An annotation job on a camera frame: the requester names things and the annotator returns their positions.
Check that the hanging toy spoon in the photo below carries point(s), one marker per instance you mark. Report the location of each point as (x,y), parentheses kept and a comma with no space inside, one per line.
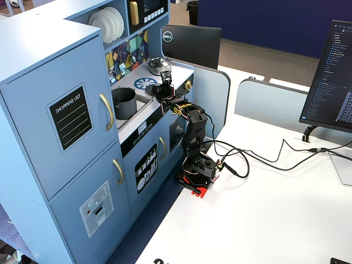
(141,52)

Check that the dark blue partition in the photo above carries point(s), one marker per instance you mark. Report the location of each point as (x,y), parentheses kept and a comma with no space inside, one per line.
(275,22)

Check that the steel pot with glass lid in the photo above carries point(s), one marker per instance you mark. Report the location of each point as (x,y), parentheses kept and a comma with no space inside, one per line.
(156,63)

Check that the light blue toy kitchen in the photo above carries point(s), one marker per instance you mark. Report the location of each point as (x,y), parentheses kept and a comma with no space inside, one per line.
(55,110)

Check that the monitor with lit screen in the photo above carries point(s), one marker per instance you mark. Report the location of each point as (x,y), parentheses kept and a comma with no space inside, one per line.
(330,82)

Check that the black Dell monitor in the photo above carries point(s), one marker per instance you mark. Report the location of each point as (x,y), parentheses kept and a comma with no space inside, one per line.
(192,45)

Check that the hanging toy spatula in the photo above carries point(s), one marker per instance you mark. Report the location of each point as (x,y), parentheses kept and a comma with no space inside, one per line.
(121,68)

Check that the small wrist camera board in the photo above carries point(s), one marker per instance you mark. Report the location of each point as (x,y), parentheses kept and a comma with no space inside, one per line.
(166,76)

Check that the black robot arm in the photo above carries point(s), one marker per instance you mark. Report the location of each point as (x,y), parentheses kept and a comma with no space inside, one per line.
(196,123)

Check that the gray monitor base plate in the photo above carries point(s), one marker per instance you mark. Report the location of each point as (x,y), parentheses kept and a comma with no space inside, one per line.
(343,170)

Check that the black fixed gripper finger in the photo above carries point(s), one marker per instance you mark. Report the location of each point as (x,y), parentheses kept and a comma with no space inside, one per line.
(160,94)

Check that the white plate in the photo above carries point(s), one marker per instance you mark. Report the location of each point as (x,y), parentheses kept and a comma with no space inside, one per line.
(116,23)
(100,27)
(121,22)

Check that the light blue desk divider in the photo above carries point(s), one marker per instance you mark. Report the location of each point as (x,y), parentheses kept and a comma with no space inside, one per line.
(211,93)
(269,104)

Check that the black trash bin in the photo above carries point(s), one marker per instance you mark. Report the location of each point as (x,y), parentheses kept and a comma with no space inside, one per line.
(193,12)

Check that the dark gray pot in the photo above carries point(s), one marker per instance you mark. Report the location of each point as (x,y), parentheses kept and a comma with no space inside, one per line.
(125,108)

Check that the hanging toy ladle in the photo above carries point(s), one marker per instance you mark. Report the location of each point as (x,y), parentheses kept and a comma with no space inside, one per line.
(133,58)

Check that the red arm base clamp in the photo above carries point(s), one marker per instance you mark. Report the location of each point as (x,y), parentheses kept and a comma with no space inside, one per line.
(203,192)

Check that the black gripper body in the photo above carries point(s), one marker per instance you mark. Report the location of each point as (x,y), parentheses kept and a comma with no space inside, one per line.
(160,92)

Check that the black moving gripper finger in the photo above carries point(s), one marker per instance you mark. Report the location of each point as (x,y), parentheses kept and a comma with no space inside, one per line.
(157,87)

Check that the black flat device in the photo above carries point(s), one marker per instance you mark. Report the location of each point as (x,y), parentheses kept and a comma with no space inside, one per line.
(341,261)

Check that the gold stove knob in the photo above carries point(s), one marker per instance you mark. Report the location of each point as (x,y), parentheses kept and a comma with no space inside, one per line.
(188,84)

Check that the hanging toy strainer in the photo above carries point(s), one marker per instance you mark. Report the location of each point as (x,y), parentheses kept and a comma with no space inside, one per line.
(111,74)

